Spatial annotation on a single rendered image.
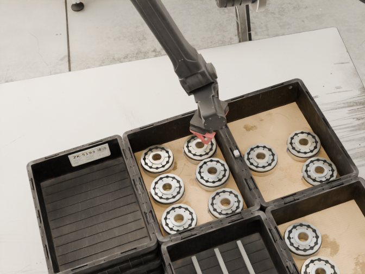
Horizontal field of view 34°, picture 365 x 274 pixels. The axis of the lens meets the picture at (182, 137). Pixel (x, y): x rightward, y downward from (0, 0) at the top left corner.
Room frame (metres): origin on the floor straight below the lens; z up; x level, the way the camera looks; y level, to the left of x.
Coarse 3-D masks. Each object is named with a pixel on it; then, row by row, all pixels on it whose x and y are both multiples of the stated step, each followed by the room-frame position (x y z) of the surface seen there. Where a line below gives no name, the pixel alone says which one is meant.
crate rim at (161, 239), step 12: (168, 120) 1.14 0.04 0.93; (132, 132) 1.11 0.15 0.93; (228, 144) 1.02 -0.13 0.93; (132, 156) 1.03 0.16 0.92; (240, 168) 0.93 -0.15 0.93; (144, 192) 0.89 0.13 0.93; (252, 192) 0.84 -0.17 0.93; (228, 216) 0.78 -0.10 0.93; (156, 228) 0.77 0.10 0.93; (192, 228) 0.76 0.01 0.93; (168, 240) 0.73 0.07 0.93
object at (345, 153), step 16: (288, 80) 1.24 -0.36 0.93; (240, 96) 1.20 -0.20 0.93; (320, 112) 1.09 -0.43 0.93; (224, 128) 1.08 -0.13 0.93; (336, 144) 0.97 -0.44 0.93; (240, 160) 0.96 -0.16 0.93; (352, 160) 0.91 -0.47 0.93; (352, 176) 0.85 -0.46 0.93; (256, 192) 0.84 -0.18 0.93; (304, 192) 0.82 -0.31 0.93
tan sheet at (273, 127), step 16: (272, 112) 1.20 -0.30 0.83; (288, 112) 1.19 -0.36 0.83; (240, 128) 1.15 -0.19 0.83; (256, 128) 1.14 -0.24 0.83; (272, 128) 1.13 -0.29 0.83; (288, 128) 1.12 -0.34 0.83; (304, 128) 1.11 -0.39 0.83; (240, 144) 1.09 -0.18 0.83; (272, 144) 1.07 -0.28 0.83; (320, 144) 1.04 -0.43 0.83; (288, 160) 1.00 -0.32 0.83; (256, 176) 0.96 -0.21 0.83; (272, 176) 0.95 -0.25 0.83; (288, 176) 0.94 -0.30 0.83; (272, 192) 0.89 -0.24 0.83; (288, 192) 0.89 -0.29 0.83
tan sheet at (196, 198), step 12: (168, 144) 1.12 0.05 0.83; (180, 144) 1.12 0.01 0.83; (216, 144) 1.10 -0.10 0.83; (180, 156) 1.07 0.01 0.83; (216, 156) 1.05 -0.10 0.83; (180, 168) 1.02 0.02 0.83; (192, 168) 1.02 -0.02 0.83; (144, 180) 1.00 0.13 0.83; (192, 180) 0.97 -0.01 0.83; (192, 192) 0.93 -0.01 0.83; (204, 192) 0.93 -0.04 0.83; (192, 204) 0.89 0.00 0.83; (204, 204) 0.88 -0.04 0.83; (228, 204) 0.87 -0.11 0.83; (156, 216) 0.87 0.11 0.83; (204, 216) 0.84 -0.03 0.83
